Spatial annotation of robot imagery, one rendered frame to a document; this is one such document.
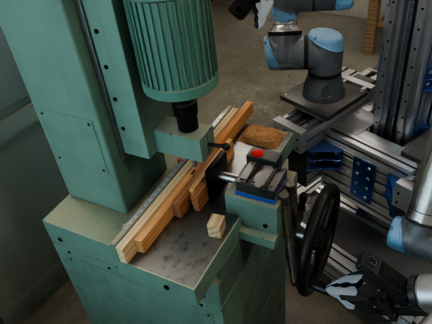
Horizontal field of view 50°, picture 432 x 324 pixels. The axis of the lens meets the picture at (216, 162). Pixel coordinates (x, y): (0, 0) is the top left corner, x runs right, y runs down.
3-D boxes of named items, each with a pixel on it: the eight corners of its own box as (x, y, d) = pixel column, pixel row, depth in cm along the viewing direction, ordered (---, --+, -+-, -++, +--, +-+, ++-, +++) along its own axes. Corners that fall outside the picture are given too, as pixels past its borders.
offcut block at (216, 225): (220, 238, 107) (219, 227, 104) (208, 236, 108) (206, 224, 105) (226, 227, 109) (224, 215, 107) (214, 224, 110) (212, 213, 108)
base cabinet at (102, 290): (240, 429, 158) (222, 311, 113) (108, 362, 182) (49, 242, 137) (287, 321, 188) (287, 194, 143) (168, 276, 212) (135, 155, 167)
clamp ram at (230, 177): (234, 205, 114) (231, 178, 108) (208, 197, 117) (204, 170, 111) (249, 182, 120) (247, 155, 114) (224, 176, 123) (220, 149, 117)
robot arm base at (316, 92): (320, 78, 175) (321, 54, 169) (353, 91, 165) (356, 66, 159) (293, 94, 168) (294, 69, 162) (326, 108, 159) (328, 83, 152)
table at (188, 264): (236, 324, 96) (234, 307, 92) (119, 276, 109) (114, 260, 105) (324, 154, 136) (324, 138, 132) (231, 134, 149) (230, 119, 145)
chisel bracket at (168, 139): (204, 168, 114) (199, 141, 109) (156, 155, 120) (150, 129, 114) (217, 151, 119) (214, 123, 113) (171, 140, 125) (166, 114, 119)
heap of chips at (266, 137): (276, 150, 130) (276, 142, 129) (236, 141, 136) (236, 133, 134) (287, 133, 136) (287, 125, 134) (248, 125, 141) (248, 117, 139)
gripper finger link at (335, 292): (331, 313, 107) (368, 314, 101) (319, 295, 105) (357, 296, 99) (335, 302, 109) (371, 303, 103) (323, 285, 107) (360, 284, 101)
